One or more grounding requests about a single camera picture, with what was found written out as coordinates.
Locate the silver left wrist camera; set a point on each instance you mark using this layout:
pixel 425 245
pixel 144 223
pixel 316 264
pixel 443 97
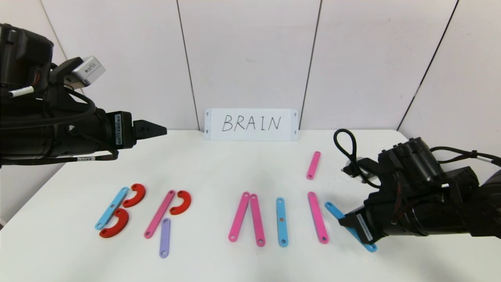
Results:
pixel 88 70

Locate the short pink bar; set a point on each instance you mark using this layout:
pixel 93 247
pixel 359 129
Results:
pixel 313 165

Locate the white sign card reading BRAIN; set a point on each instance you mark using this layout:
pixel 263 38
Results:
pixel 235 134

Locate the long pink bar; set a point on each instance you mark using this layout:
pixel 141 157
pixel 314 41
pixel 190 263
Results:
pixel 257 219
pixel 159 214
pixel 239 216
pixel 318 217

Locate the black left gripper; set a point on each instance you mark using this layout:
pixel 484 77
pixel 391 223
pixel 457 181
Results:
pixel 122 129

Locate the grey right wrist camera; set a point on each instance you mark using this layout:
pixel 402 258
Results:
pixel 366 168

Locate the black and orange left arm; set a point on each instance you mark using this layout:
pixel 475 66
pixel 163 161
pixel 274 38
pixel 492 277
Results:
pixel 35 121

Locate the medium red arc piece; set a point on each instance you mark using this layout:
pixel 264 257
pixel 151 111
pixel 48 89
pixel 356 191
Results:
pixel 140 194

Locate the large red arc piece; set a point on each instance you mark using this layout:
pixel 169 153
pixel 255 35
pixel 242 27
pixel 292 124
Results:
pixel 123 226

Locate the long blue bar orange dot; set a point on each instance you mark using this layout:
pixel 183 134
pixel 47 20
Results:
pixel 282 231

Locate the small red arc piece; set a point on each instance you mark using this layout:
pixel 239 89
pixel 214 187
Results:
pixel 186 201

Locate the long plain blue bar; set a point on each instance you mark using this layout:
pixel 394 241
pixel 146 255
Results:
pixel 111 208

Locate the short purple bar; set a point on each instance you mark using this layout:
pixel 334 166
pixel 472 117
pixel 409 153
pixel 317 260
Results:
pixel 165 239

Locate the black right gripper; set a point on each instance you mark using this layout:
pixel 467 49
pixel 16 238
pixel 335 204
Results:
pixel 361 226

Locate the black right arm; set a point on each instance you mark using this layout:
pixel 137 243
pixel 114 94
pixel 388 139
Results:
pixel 430 203

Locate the short blue bar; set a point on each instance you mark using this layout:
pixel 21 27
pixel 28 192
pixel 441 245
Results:
pixel 332 209

